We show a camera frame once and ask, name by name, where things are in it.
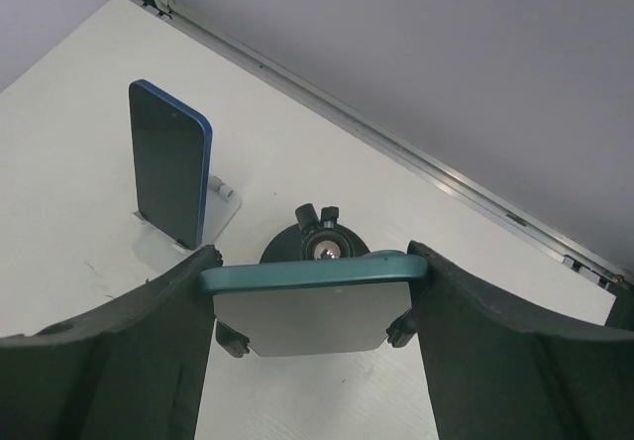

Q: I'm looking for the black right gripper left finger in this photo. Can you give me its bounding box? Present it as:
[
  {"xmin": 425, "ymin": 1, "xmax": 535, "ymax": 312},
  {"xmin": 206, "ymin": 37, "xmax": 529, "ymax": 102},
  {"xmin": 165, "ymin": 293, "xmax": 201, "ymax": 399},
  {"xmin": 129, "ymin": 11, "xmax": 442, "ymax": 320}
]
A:
[{"xmin": 1, "ymin": 246, "xmax": 222, "ymax": 439}]

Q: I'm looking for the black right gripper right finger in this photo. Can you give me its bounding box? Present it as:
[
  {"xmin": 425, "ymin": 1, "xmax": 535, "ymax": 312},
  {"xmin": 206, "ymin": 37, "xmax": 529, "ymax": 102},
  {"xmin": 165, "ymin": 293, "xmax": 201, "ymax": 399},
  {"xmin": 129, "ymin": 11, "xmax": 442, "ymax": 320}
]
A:
[{"xmin": 407, "ymin": 241, "xmax": 633, "ymax": 439}]

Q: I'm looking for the white folding phone stand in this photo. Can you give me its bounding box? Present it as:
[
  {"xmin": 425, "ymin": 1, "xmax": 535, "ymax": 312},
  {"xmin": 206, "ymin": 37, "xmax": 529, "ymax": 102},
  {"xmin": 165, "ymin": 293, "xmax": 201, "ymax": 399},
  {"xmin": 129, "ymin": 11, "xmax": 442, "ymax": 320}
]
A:
[{"xmin": 132, "ymin": 175, "xmax": 242, "ymax": 273}]

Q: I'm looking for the teal smartphone black screen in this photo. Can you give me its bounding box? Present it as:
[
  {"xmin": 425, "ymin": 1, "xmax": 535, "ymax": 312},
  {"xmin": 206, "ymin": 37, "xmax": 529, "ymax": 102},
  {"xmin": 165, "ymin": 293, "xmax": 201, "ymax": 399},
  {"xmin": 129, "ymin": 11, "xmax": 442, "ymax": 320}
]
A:
[{"xmin": 196, "ymin": 249, "xmax": 430, "ymax": 360}]

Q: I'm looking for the black round-base phone holder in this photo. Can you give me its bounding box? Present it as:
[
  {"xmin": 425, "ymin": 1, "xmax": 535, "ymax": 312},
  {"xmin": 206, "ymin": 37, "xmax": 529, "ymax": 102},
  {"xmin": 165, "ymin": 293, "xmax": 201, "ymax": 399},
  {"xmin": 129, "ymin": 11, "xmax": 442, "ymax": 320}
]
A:
[{"xmin": 215, "ymin": 203, "xmax": 420, "ymax": 360}]

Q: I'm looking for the blue smartphone black screen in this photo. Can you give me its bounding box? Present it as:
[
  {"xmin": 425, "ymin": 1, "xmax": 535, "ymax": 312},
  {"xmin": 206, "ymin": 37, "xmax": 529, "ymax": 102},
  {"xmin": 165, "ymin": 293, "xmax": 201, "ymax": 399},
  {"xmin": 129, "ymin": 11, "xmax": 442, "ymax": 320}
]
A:
[{"xmin": 128, "ymin": 78, "xmax": 215, "ymax": 252}]

